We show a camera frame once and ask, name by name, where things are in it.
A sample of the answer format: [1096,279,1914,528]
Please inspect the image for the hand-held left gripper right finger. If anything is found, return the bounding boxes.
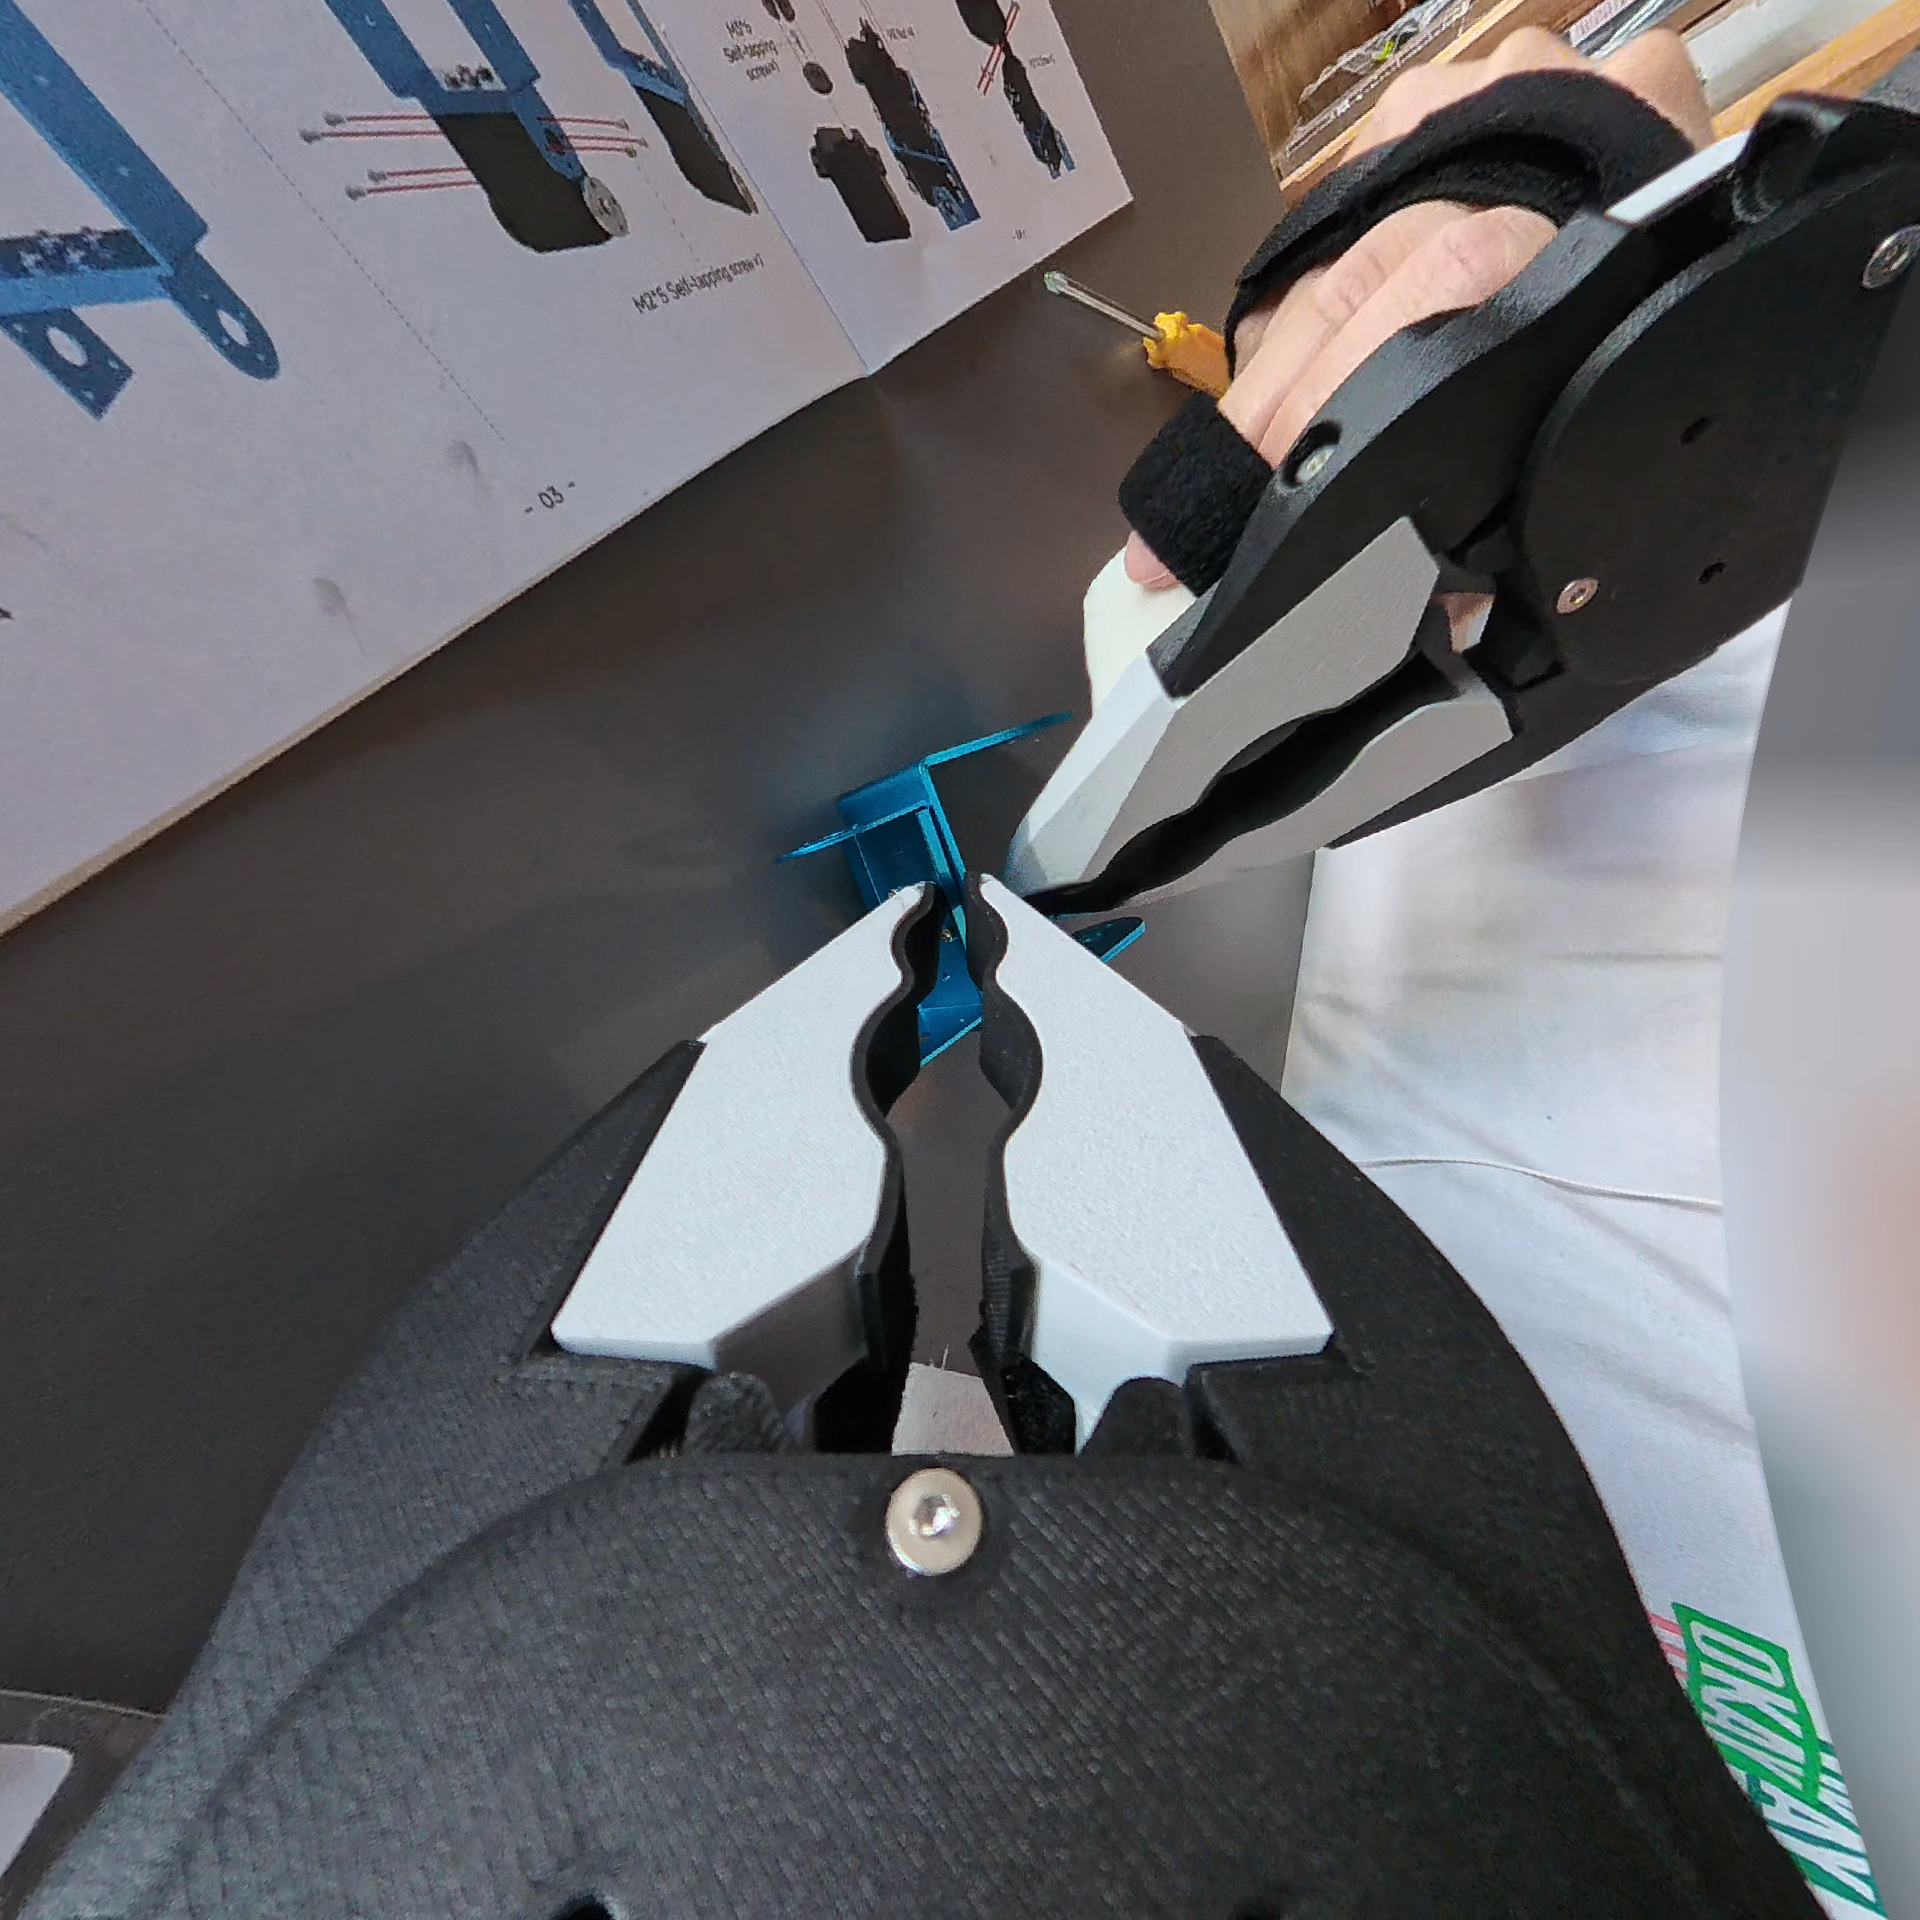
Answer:
[975,873,1336,1435]

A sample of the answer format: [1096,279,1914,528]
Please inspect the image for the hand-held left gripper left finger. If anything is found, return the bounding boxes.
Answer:
[554,885,940,1374]

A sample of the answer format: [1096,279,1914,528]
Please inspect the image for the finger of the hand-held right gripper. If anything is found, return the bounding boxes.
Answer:
[1002,515,1451,890]
[1043,658,1519,921]

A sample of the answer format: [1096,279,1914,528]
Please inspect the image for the blue metal bracket assembly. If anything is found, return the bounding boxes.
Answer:
[776,718,1150,1070]

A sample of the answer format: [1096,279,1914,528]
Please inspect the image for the dark grey desk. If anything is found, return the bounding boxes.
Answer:
[0,0,1322,1741]

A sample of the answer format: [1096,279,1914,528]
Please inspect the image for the person's white shirt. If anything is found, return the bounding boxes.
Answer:
[1284,600,1878,1920]

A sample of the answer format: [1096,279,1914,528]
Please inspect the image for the paper assembly manual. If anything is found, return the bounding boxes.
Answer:
[0,0,1135,933]

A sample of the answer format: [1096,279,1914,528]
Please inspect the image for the dark grey object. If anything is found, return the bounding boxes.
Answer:
[0,1688,160,1901]

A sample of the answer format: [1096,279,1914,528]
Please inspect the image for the yellow handled screwdriver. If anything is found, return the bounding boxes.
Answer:
[1044,272,1235,400]

